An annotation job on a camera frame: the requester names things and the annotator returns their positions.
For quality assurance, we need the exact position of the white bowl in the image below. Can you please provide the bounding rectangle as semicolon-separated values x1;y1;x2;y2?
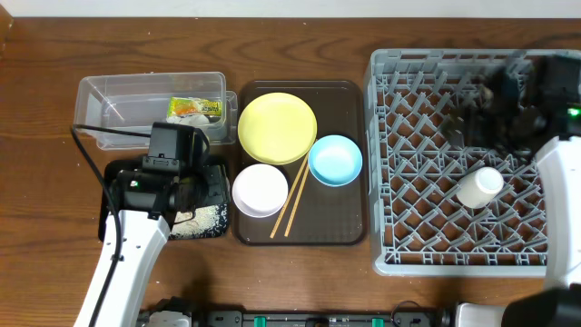
232;163;289;218

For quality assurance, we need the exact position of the small white cup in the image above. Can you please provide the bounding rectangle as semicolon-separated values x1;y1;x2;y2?
456;167;504;209

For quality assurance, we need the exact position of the white tissue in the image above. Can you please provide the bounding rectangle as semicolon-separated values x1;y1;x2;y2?
166;114;210;127

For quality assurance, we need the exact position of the green orange snack wrapper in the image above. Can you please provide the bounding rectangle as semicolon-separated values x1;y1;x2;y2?
167;97;222;117

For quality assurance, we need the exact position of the light blue bowl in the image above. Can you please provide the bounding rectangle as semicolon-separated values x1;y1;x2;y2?
308;134;363;187

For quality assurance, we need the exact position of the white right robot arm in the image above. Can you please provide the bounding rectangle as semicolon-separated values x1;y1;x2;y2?
289;80;580;326

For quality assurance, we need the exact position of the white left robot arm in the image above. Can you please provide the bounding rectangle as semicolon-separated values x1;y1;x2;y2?
74;158;228;326

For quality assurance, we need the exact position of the black waste tray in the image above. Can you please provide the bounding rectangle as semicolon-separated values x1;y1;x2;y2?
104;157;229;240

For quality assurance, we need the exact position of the clear plastic waste bin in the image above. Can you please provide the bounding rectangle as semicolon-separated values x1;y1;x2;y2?
74;72;238;145

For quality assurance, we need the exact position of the grey dishwasher rack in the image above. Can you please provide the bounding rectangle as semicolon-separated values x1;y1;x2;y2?
362;48;581;278

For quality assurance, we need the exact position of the pile of rice scraps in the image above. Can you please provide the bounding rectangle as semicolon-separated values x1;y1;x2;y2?
170;204;229;240

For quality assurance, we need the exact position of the wooden chopstick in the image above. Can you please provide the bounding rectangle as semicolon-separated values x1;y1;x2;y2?
284;164;310;237
270;154;308;239

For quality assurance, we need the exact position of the yellow plate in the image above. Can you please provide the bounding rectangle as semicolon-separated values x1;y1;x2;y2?
238;93;318;165

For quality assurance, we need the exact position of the dark brown serving tray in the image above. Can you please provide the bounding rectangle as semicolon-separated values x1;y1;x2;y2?
232;80;369;246

